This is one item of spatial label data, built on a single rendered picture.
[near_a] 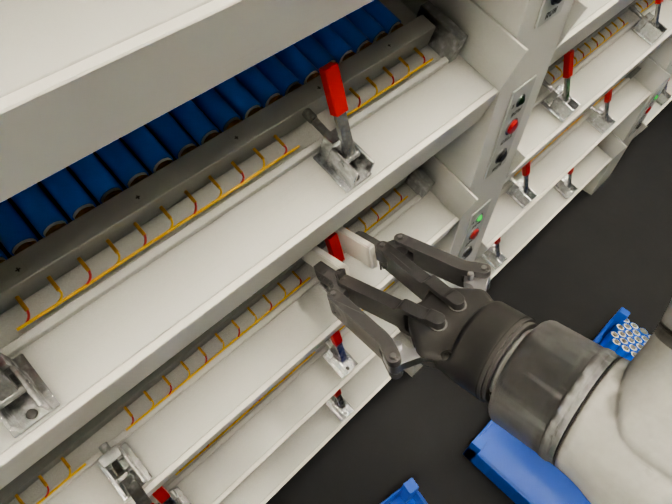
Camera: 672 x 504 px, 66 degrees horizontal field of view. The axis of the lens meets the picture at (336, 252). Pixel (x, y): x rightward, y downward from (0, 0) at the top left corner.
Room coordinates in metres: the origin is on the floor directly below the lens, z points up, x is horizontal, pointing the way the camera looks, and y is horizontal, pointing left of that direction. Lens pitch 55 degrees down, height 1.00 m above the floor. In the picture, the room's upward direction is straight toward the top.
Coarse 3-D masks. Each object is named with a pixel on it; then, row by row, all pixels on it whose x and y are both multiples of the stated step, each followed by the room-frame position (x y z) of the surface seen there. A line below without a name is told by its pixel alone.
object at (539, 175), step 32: (640, 64) 0.92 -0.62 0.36; (608, 96) 0.78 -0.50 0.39; (640, 96) 0.87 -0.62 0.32; (576, 128) 0.76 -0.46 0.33; (608, 128) 0.78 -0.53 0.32; (544, 160) 0.68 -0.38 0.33; (576, 160) 0.69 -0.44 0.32; (512, 192) 0.60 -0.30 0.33; (544, 192) 0.61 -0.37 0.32; (512, 224) 0.54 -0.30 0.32
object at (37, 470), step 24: (360, 216) 0.38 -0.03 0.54; (384, 216) 0.38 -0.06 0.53; (264, 288) 0.27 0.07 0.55; (240, 312) 0.25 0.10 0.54; (216, 336) 0.23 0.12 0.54; (240, 336) 0.23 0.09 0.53; (168, 360) 0.20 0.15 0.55; (144, 384) 0.17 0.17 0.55; (168, 384) 0.18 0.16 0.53; (120, 408) 0.15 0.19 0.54; (48, 456) 0.11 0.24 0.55; (24, 480) 0.09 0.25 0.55
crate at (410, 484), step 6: (408, 480) 0.19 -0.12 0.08; (414, 480) 0.19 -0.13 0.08; (402, 486) 0.18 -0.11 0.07; (408, 486) 0.18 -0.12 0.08; (414, 486) 0.18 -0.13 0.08; (396, 492) 0.18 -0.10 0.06; (402, 492) 0.18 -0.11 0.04; (408, 492) 0.17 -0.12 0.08; (414, 492) 0.17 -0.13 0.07; (390, 498) 0.17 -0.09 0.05; (396, 498) 0.18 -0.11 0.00; (402, 498) 0.18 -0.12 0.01; (408, 498) 0.17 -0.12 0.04; (414, 498) 0.17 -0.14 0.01; (420, 498) 0.17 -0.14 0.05
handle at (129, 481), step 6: (126, 474) 0.10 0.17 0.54; (132, 474) 0.10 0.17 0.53; (120, 480) 0.09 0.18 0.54; (126, 480) 0.10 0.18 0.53; (132, 480) 0.10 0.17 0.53; (126, 486) 0.09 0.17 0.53; (132, 486) 0.09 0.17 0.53; (138, 486) 0.09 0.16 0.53; (132, 492) 0.09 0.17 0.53; (138, 492) 0.09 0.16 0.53; (144, 492) 0.09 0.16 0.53; (132, 498) 0.08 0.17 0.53; (138, 498) 0.08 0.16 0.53; (144, 498) 0.08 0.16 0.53
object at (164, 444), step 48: (432, 192) 0.43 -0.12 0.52; (384, 240) 0.36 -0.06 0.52; (432, 240) 0.37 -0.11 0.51; (288, 288) 0.29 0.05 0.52; (384, 288) 0.32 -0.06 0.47; (288, 336) 0.24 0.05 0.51; (240, 384) 0.19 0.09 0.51; (96, 432) 0.14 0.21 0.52; (144, 432) 0.14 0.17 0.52; (192, 432) 0.14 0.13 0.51; (48, 480) 0.10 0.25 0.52; (96, 480) 0.10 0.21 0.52
